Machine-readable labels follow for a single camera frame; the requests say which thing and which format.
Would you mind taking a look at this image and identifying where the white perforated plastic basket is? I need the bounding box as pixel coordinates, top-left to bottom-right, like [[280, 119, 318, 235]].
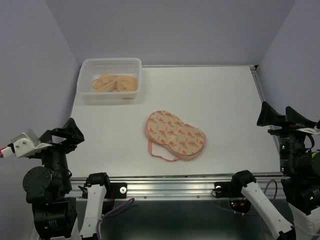
[[76, 58, 142, 100]]

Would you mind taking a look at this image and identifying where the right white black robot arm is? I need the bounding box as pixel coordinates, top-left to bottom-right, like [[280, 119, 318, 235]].
[[230, 101, 320, 240]]

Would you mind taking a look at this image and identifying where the floral orange laundry bag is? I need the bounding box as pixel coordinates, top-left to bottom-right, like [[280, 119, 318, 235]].
[[144, 110, 206, 162]]

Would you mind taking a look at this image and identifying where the aluminium front rail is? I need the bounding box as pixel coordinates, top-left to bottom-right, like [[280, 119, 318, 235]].
[[67, 175, 286, 201]]

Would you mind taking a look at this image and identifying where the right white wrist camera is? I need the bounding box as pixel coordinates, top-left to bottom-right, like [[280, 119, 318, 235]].
[[297, 125, 320, 135]]

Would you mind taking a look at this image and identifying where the aluminium right side rail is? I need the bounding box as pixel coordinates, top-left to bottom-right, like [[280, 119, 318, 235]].
[[250, 66, 282, 145]]

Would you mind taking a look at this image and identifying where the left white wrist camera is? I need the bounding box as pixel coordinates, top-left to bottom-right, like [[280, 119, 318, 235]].
[[0, 129, 53, 158]]

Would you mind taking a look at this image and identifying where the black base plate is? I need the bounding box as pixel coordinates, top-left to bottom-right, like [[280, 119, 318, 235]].
[[105, 182, 128, 200], [211, 181, 244, 199]]

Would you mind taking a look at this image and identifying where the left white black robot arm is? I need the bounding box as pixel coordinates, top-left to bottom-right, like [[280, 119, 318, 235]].
[[22, 118, 111, 240]]

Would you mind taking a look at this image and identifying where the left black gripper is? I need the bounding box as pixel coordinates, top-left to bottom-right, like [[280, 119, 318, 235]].
[[34, 114, 85, 188]]

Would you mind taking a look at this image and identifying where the aluminium rail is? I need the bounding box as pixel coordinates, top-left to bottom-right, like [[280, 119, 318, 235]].
[[67, 175, 286, 201], [250, 66, 282, 145]]

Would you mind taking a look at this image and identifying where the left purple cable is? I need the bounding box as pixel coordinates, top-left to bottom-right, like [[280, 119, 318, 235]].
[[94, 197, 136, 240]]

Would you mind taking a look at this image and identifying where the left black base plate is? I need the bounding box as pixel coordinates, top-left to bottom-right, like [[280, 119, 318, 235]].
[[105, 182, 128, 200]]

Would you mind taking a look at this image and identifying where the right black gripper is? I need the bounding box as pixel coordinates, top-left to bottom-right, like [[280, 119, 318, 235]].
[[256, 99, 316, 172]]

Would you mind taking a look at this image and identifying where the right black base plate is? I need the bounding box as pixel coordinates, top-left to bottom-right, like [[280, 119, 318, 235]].
[[211, 181, 244, 199]]

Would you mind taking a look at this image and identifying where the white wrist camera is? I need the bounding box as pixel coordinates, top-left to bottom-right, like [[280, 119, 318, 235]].
[[297, 125, 320, 135], [0, 129, 53, 158]]

